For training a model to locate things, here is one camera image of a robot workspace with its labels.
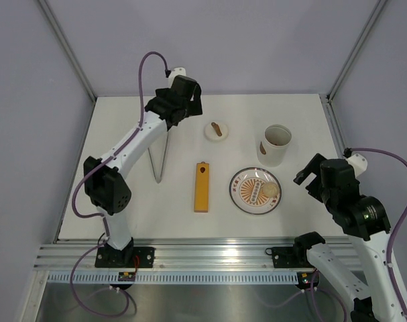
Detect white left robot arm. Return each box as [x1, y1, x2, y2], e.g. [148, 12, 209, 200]
[84, 75, 202, 267]

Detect white lid with brown handle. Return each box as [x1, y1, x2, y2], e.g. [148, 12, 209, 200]
[204, 121, 229, 142]

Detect left aluminium frame post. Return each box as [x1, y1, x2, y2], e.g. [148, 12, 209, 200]
[35, 0, 97, 101]

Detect white slotted cable duct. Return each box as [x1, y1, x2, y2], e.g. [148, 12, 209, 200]
[47, 271, 308, 285]

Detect aluminium mounting rail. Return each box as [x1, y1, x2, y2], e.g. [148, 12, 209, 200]
[34, 236, 358, 270]

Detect right aluminium frame post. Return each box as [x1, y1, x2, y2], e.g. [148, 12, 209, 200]
[326, 0, 390, 103]

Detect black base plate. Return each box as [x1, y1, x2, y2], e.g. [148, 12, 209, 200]
[265, 246, 314, 268]
[95, 247, 155, 268]

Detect yellow rectangular box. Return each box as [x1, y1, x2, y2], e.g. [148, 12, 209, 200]
[194, 162, 210, 213]

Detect metal food tongs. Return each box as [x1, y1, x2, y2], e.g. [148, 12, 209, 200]
[148, 132, 170, 184]

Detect round patterned plate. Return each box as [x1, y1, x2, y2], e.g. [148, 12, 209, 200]
[229, 167, 282, 215]

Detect white cylindrical lunch container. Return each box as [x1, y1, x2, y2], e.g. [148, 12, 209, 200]
[257, 124, 292, 167]

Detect aluminium frame post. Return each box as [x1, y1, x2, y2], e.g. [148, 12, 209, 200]
[326, 0, 390, 103]
[35, 0, 97, 101]

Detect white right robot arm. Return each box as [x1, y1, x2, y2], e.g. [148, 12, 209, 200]
[292, 149, 407, 321]

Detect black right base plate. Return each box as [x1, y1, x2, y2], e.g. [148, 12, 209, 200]
[265, 246, 314, 268]

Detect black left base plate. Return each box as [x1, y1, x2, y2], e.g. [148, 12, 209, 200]
[95, 247, 155, 268]

